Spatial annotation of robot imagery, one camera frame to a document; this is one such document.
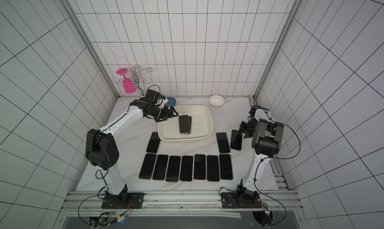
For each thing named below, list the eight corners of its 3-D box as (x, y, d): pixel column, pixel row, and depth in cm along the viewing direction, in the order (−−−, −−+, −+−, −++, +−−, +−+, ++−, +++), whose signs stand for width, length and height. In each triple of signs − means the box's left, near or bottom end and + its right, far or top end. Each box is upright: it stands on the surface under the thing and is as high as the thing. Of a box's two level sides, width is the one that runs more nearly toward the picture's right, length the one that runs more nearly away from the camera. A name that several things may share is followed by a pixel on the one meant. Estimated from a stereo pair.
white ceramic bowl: (209, 107, 113) (210, 103, 110) (208, 98, 119) (209, 95, 116) (224, 107, 113) (225, 104, 110) (222, 98, 119) (223, 95, 116)
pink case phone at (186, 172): (179, 181, 81) (179, 180, 79) (180, 156, 90) (180, 155, 88) (193, 181, 81) (193, 180, 79) (193, 156, 90) (193, 155, 88)
